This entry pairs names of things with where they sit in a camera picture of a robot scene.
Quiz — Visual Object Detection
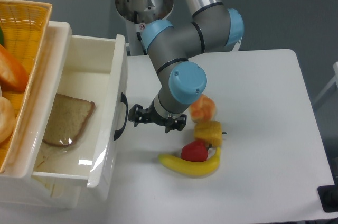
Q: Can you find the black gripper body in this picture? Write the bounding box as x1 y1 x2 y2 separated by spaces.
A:
148 104 178 127

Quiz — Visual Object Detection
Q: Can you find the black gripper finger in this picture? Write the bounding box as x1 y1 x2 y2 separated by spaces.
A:
165 114 187 133
128 104 149 127

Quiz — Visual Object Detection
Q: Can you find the white drawer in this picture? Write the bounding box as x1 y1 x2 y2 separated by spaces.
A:
33 35 128 188
32 172 111 209

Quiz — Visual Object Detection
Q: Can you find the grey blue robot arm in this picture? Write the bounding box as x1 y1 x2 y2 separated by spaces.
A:
115 0 244 132

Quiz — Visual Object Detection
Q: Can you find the white drawer cabinet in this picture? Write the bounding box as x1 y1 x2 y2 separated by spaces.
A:
0 21 111 211

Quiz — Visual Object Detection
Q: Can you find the orange knotted bread roll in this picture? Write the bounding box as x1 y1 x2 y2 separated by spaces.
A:
189 94 217 123

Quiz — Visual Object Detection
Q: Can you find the red bell pepper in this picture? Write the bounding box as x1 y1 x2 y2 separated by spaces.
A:
181 140 213 162

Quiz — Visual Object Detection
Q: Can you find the yellow corn cob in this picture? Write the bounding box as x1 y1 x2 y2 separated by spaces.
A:
193 121 224 147

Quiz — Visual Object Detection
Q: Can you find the yellow banana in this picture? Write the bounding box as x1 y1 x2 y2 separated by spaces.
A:
158 147 221 177

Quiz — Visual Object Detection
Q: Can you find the brown bread slice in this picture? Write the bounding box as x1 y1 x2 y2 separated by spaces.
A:
43 94 96 148

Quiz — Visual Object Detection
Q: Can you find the orange bread loaf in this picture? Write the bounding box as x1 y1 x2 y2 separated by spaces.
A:
1 46 29 93

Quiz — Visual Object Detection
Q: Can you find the round pale bun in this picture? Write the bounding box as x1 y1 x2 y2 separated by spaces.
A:
0 97 16 143

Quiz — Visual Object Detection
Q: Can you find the yellow woven basket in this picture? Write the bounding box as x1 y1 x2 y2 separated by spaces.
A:
1 0 52 173

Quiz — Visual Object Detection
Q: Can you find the green item in basket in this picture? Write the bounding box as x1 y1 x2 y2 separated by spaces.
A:
0 28 4 47

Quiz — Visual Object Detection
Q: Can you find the black device at edge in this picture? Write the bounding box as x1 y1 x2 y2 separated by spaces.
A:
317 185 337 213

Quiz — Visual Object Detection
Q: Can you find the black top drawer handle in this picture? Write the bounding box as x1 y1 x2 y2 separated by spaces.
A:
113 92 128 141

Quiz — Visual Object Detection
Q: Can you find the white bracket behind table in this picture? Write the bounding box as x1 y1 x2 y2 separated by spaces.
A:
232 38 242 52

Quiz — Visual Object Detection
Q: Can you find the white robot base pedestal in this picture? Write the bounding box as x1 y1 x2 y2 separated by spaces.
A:
115 0 174 55

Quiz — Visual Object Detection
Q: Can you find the white frame at right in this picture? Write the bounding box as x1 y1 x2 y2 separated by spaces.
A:
312 62 337 111

